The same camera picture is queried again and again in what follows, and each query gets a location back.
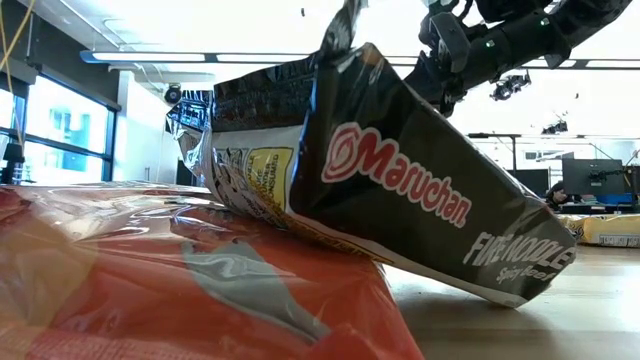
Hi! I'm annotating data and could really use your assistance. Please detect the black Fire Noodle packet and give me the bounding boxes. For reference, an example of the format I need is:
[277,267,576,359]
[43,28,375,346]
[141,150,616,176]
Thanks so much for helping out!
[165,0,579,309]

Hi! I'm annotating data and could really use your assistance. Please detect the yellow Maruchan ramen packet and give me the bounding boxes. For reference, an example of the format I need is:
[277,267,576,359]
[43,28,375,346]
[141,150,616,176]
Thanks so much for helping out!
[558,213,640,249]

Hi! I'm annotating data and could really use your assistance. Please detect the black equipment stand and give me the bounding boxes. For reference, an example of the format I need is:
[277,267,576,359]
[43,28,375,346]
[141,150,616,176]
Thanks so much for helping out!
[0,142,26,186]

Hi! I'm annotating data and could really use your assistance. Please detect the black-framed window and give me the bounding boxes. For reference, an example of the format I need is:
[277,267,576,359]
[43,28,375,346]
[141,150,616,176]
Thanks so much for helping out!
[0,74,119,185]

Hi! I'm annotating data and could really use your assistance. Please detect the long ceiling light bar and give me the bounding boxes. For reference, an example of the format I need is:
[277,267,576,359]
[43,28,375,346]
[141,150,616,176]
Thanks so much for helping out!
[79,49,640,71]

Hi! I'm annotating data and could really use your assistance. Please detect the blue box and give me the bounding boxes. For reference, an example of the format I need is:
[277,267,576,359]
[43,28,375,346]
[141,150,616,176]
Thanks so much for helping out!
[597,193,637,206]

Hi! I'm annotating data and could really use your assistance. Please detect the person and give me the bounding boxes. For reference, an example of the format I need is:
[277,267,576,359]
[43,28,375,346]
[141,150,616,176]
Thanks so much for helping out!
[544,180,576,211]

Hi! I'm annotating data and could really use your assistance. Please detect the black ceiling spotlight cluster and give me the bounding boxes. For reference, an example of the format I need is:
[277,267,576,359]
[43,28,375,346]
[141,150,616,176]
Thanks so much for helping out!
[489,72,533,103]

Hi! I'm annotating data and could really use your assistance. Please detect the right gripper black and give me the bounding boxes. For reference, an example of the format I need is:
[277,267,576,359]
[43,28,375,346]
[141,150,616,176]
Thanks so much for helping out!
[405,9,501,117]

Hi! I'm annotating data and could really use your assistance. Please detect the black metal gantry frame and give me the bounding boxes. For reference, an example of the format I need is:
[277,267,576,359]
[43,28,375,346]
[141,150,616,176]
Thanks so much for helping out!
[467,132,524,174]

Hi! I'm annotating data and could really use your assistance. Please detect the orange Saucy Noods packet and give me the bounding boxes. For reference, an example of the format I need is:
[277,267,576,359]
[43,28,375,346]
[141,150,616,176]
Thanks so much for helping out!
[0,182,426,360]

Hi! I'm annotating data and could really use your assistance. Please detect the yellow cable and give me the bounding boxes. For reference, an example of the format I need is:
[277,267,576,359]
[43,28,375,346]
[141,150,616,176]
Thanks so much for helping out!
[0,0,37,149]

